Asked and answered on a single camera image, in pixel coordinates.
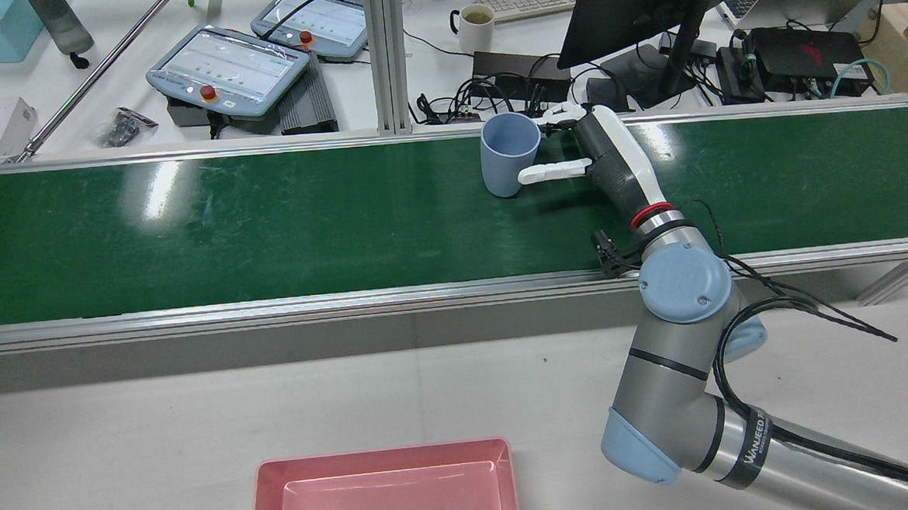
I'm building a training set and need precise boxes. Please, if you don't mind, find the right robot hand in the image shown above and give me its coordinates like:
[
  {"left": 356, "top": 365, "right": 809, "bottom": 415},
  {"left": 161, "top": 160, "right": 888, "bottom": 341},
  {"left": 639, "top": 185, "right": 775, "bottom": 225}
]
[{"left": 514, "top": 98, "right": 675, "bottom": 237}]

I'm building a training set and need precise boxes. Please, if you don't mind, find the light blue cup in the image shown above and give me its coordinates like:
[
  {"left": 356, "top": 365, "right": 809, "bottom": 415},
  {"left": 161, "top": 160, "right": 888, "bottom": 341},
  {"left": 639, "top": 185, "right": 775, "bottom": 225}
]
[{"left": 479, "top": 110, "right": 545, "bottom": 199}]

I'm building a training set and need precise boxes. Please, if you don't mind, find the black mini computer box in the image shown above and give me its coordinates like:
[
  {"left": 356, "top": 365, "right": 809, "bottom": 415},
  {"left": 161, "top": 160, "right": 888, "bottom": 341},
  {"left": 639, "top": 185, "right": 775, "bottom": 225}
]
[{"left": 745, "top": 22, "right": 875, "bottom": 100}]

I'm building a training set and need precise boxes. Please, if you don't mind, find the black finned metal box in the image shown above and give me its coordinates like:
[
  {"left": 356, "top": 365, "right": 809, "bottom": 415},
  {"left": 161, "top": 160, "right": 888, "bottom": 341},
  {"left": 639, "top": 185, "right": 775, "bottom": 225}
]
[{"left": 276, "top": 50, "right": 340, "bottom": 137}]

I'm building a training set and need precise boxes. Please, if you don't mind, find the pink plastic box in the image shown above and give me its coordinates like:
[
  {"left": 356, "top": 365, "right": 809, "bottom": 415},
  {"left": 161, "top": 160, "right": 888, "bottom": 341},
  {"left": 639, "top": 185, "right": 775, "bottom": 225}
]
[{"left": 247, "top": 437, "right": 522, "bottom": 510}]

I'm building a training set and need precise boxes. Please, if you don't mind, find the grey metal box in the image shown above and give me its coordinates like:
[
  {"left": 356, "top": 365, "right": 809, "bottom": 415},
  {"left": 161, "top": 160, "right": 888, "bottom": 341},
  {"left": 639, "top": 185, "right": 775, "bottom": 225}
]
[{"left": 165, "top": 89, "right": 285, "bottom": 141}]

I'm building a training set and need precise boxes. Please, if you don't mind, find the black power adapter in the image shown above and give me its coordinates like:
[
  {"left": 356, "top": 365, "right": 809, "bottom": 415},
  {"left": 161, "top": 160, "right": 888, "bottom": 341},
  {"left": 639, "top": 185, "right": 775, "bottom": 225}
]
[{"left": 584, "top": 75, "right": 634, "bottom": 113}]

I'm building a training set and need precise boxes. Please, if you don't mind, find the black power strip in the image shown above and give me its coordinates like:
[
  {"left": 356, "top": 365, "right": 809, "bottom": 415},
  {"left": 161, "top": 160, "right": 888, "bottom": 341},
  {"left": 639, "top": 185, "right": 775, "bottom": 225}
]
[{"left": 470, "top": 45, "right": 573, "bottom": 115}]

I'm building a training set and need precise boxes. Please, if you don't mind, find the black monitor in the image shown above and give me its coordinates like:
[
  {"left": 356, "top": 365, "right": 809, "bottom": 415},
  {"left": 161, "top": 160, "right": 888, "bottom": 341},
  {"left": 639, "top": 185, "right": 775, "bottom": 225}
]
[{"left": 553, "top": 0, "right": 757, "bottom": 114}]

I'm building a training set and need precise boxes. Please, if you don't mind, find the white keyboard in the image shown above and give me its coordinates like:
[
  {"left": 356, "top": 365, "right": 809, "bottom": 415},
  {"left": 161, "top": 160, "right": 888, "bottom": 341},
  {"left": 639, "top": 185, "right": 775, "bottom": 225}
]
[{"left": 473, "top": 0, "right": 584, "bottom": 26}]

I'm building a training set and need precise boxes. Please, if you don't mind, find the grey teach pendant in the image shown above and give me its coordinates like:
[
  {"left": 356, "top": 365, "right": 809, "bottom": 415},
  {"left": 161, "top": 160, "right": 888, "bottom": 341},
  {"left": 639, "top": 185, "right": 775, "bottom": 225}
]
[
  {"left": 144, "top": 18, "right": 315, "bottom": 123},
  {"left": 248, "top": 0, "right": 371, "bottom": 66}
]

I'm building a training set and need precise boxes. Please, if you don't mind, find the green conveyor belt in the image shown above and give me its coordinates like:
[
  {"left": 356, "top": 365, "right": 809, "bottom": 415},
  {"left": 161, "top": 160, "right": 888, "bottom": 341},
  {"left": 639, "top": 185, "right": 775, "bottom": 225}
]
[{"left": 0, "top": 107, "right": 908, "bottom": 326}]

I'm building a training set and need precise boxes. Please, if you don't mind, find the plastic bag of black screws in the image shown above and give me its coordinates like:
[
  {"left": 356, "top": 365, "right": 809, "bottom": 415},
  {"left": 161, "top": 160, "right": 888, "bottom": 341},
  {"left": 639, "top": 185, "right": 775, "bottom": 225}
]
[{"left": 92, "top": 106, "right": 160, "bottom": 149}]

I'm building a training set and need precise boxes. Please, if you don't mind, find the clear plastic packet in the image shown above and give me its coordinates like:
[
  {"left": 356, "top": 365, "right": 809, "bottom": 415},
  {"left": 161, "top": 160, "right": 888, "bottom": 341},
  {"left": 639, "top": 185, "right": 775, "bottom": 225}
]
[{"left": 0, "top": 96, "right": 42, "bottom": 159}]

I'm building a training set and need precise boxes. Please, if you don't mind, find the white mug with black handle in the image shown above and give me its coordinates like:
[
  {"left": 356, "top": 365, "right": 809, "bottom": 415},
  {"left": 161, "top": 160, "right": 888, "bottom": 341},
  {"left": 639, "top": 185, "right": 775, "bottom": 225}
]
[{"left": 449, "top": 2, "right": 498, "bottom": 55}]

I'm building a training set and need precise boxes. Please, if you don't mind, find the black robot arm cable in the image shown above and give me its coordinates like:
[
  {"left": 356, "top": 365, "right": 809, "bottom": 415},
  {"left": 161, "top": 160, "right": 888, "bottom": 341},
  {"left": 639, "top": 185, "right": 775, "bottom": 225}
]
[{"left": 688, "top": 189, "right": 908, "bottom": 510}]

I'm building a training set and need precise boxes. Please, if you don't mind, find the aluminium frame post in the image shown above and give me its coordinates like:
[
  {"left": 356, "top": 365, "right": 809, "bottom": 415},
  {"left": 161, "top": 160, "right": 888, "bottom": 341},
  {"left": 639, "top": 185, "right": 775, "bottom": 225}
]
[{"left": 362, "top": 0, "right": 411, "bottom": 137}]

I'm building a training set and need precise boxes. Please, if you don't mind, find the teal cable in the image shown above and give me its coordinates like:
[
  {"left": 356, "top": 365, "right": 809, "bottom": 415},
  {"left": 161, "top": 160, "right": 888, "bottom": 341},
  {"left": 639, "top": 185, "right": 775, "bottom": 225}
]
[{"left": 829, "top": 57, "right": 893, "bottom": 100}]

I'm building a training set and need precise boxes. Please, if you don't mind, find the aluminium conveyor rail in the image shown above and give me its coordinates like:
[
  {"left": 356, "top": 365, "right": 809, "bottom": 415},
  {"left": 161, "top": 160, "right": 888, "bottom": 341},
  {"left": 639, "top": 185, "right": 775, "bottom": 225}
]
[
  {"left": 0, "top": 238, "right": 908, "bottom": 357},
  {"left": 0, "top": 95, "right": 908, "bottom": 177}
]

